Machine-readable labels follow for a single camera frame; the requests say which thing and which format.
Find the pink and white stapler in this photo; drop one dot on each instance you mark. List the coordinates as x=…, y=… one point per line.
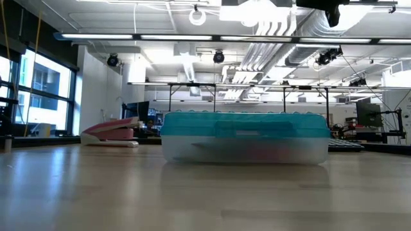
x=109, y=133

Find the round black ceiling lamp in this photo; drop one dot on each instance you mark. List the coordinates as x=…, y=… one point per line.
x=112, y=60
x=218, y=57

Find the black computer monitor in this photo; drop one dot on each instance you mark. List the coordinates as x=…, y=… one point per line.
x=138, y=110
x=368, y=114

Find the person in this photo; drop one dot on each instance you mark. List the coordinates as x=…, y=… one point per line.
x=150, y=123

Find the silver ventilation duct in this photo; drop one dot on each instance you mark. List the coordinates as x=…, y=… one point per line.
x=308, y=38

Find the teal plastic box lid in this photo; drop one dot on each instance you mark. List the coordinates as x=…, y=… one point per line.
x=244, y=123

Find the black ceiling lamp cluster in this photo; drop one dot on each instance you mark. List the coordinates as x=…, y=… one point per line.
x=327, y=56

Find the long ceiling light bar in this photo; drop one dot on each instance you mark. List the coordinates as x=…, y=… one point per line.
x=96, y=36

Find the translucent white plastic box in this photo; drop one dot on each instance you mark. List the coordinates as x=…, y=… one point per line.
x=224, y=150

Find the small grey cylinder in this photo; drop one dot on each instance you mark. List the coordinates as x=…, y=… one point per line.
x=8, y=142

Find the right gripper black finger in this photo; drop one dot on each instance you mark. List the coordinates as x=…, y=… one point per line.
x=333, y=17

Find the large black-framed window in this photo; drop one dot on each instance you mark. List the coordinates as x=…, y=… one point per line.
x=45, y=90

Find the black metal frame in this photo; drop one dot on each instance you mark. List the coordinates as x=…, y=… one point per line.
x=305, y=87
x=192, y=84

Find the pink rubber eraser block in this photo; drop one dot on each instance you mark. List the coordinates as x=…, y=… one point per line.
x=269, y=154

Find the dark computer keyboard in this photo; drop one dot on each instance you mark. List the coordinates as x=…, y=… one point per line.
x=345, y=144

